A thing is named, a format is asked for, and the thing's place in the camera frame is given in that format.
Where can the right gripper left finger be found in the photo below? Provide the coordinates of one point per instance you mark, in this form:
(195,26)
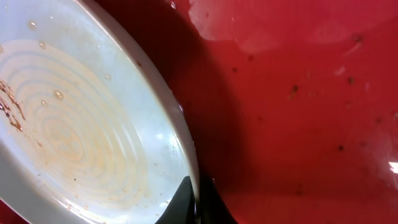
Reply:
(181,209)

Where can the red plastic tray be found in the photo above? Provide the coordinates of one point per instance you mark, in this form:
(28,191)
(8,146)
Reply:
(291,105)

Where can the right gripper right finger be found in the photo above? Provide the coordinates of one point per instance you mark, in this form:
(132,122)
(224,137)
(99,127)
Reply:
(212,208)

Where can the white plate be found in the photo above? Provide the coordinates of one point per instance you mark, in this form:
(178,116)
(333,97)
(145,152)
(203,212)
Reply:
(90,131)

